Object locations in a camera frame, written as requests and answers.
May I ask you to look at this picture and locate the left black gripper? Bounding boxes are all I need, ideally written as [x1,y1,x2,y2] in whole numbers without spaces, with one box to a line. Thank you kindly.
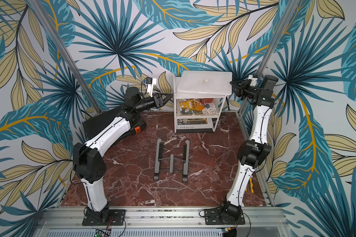
[135,91,173,112]

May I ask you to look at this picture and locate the silver laptop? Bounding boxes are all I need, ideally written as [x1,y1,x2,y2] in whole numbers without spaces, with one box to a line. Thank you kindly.
[175,70,232,97]

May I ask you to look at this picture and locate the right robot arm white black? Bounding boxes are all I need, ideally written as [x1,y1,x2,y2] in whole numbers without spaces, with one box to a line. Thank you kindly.
[219,75,278,224]

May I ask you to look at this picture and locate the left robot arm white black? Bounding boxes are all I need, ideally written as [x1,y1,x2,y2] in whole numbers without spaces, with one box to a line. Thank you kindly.
[73,87,173,225]

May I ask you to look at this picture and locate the grey folding laptop stand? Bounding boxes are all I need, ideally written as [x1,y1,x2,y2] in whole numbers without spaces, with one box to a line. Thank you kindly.
[153,138,190,183]

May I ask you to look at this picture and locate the white three-tier shelf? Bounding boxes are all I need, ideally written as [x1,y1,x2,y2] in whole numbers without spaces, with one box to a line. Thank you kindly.
[173,76,226,133]

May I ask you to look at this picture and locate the colourful magazine on shelf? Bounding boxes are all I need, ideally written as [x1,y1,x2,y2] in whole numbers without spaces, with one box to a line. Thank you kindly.
[178,98,217,115]

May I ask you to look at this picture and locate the folio book on bottom shelf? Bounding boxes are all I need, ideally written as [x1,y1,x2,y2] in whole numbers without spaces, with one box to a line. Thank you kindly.
[176,118,213,130]

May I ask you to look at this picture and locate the black plastic tool case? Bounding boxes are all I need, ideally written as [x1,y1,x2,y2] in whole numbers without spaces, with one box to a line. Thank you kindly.
[82,105,146,149]

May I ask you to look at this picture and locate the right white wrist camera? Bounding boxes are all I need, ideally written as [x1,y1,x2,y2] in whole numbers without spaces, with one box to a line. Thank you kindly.
[248,75,258,87]

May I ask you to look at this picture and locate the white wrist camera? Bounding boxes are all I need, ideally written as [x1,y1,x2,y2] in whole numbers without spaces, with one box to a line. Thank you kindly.
[144,77,157,97]
[248,75,258,87]

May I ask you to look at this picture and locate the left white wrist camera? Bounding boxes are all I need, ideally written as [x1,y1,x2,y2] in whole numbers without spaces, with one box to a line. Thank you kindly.
[144,77,157,97]

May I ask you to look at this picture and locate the right aluminium frame post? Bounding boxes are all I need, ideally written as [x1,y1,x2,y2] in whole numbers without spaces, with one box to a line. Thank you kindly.
[238,0,300,116]

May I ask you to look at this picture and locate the aluminium frame post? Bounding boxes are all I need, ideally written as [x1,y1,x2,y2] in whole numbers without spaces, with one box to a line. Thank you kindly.
[28,0,102,114]
[238,0,300,116]

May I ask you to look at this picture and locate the yellow handled pliers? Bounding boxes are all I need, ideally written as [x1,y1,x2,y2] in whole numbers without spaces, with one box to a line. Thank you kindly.
[249,178,254,194]

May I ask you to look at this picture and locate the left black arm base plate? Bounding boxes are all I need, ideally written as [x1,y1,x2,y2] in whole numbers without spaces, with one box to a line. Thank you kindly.
[82,208,126,226]

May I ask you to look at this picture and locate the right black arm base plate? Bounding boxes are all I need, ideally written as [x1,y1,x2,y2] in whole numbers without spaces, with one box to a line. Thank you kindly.
[204,208,245,225]

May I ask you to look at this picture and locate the left aluminium frame post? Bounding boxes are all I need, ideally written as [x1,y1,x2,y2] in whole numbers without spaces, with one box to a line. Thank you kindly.
[28,0,102,114]

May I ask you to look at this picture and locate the aluminium front rail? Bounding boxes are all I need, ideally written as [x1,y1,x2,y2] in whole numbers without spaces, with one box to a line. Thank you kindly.
[33,206,293,237]

